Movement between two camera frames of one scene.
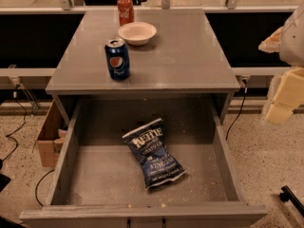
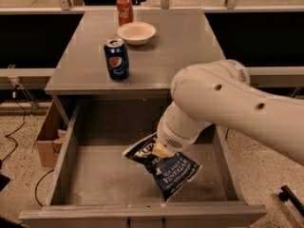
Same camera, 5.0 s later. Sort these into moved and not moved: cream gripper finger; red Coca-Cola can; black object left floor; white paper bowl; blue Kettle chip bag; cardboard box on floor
Moved: blue Kettle chip bag; cream gripper finger
Not moved: cardboard box on floor; black object left floor; red Coca-Cola can; white paper bowl
